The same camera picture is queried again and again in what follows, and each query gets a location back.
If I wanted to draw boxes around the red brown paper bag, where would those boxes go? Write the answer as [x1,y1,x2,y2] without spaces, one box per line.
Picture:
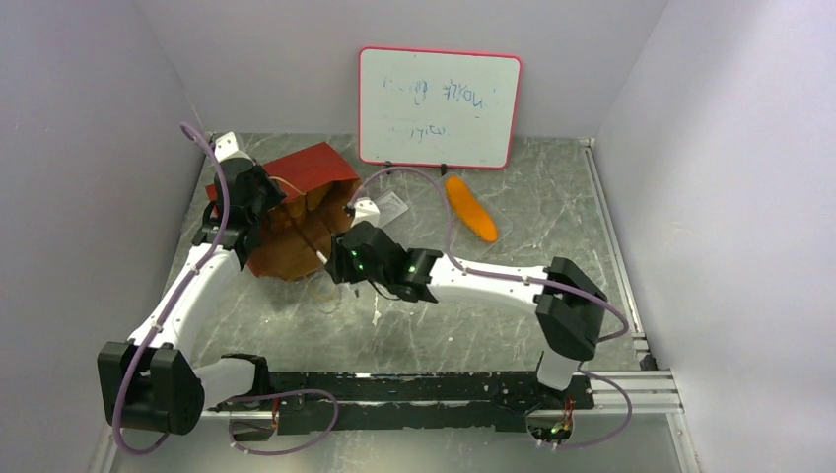
[246,142,360,281]

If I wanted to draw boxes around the orange fake bread loaf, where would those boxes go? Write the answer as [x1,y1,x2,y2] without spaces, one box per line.
[445,175,499,243]

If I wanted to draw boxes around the metal tongs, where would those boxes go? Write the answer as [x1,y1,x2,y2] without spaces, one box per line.
[288,216,328,266]

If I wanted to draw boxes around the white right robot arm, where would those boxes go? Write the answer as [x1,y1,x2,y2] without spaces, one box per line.
[325,222,607,408]

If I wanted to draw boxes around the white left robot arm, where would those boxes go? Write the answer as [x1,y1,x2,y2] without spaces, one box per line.
[97,154,285,435]

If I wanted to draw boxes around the yellow fake bread roll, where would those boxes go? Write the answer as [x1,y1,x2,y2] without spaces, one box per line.
[286,182,333,219]

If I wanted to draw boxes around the clear plastic packet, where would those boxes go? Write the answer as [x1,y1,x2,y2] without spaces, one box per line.
[367,190,409,227]

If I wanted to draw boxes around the clear plastic tray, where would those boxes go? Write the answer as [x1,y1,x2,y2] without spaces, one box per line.
[434,173,513,256]

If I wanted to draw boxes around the pink framed whiteboard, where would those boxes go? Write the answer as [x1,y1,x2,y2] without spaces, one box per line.
[357,46,523,169]

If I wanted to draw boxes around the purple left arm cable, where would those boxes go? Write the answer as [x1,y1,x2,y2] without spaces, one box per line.
[110,122,341,457]

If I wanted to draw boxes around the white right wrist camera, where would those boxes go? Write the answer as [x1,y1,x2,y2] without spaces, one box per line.
[351,197,381,227]

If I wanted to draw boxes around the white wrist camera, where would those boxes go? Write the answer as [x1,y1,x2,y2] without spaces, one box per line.
[351,197,381,227]
[213,131,252,164]

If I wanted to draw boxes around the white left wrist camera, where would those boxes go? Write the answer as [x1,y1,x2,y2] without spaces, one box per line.
[213,131,252,164]

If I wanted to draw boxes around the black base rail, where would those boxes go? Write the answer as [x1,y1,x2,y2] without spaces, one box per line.
[270,371,594,435]

